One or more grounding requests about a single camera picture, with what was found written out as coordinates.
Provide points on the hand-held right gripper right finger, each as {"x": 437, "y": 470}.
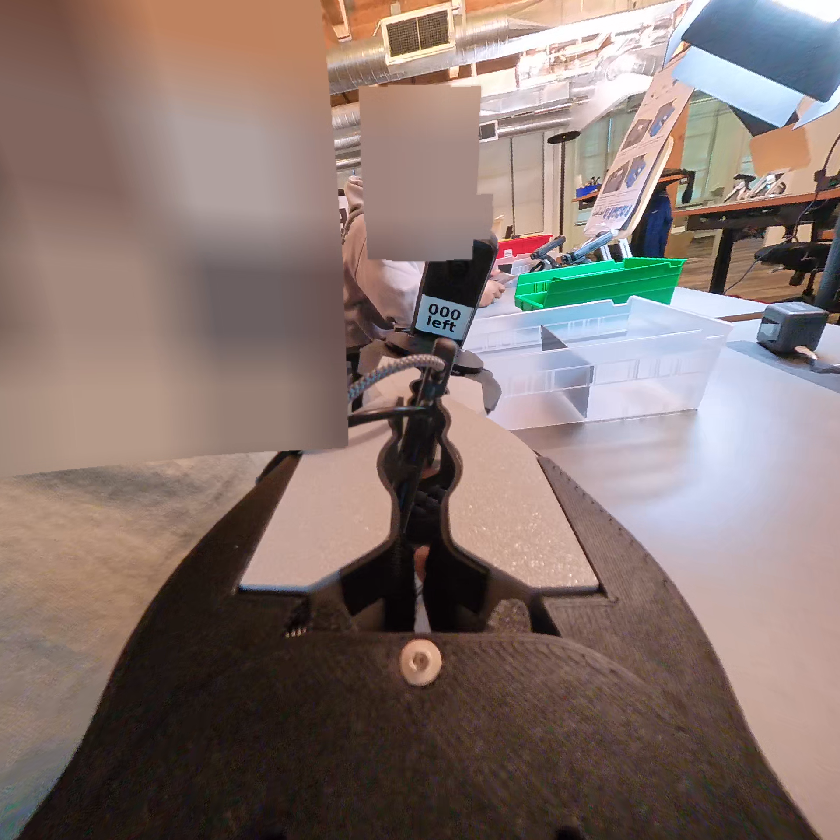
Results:
{"x": 518, "y": 518}

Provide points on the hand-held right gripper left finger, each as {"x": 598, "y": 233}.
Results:
{"x": 321, "y": 518}

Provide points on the black bin divider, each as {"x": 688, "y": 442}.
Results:
{"x": 577, "y": 394}

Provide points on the led light panel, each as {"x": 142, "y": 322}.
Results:
{"x": 774, "y": 46}

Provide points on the person's grey shirt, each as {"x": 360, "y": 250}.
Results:
{"x": 79, "y": 558}

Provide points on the dark usb hub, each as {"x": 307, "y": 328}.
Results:
{"x": 420, "y": 446}

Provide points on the instruction sheet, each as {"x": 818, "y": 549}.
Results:
{"x": 640, "y": 151}

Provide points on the grey document stand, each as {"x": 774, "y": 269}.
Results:
{"x": 590, "y": 246}

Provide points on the wooden backing board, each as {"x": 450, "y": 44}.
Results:
{"x": 659, "y": 184}

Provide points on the small black box device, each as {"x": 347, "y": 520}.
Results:
{"x": 791, "y": 325}

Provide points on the white air vent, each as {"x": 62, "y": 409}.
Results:
{"x": 417, "y": 33}

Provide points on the green plastic bin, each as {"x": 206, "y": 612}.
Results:
{"x": 590, "y": 285}

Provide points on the red plastic bin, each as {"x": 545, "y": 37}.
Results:
{"x": 525, "y": 246}

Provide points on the black floor lamp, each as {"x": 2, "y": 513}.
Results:
{"x": 563, "y": 190}

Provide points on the clear plastic bin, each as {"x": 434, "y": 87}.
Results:
{"x": 656, "y": 367}

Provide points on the silver air duct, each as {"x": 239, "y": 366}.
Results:
{"x": 367, "y": 65}

